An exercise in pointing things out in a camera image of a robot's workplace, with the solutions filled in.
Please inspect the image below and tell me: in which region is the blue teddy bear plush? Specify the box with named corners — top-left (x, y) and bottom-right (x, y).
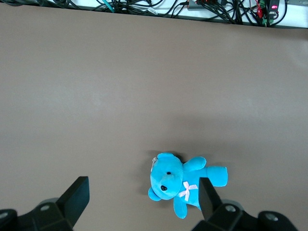
top-left (147, 151), bottom-right (228, 219)

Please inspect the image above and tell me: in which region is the green circuit board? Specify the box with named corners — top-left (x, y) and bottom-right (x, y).
top-left (258, 0), bottom-right (275, 26)

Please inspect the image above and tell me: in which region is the grey usb hub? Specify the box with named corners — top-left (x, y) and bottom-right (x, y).
top-left (187, 0), bottom-right (205, 12)

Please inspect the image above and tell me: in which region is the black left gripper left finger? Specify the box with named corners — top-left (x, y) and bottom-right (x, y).
top-left (0, 176), bottom-right (90, 231)

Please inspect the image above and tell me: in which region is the black device with red display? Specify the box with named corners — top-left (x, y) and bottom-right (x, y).
top-left (268, 0), bottom-right (280, 20)

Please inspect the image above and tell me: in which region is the black tangled cable bundle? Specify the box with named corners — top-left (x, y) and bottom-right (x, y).
top-left (0, 0), bottom-right (289, 26)

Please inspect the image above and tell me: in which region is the teal cable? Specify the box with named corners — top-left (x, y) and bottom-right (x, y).
top-left (102, 0), bottom-right (114, 14)

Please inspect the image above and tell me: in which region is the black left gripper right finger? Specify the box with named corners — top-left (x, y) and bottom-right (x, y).
top-left (191, 177), bottom-right (300, 231)

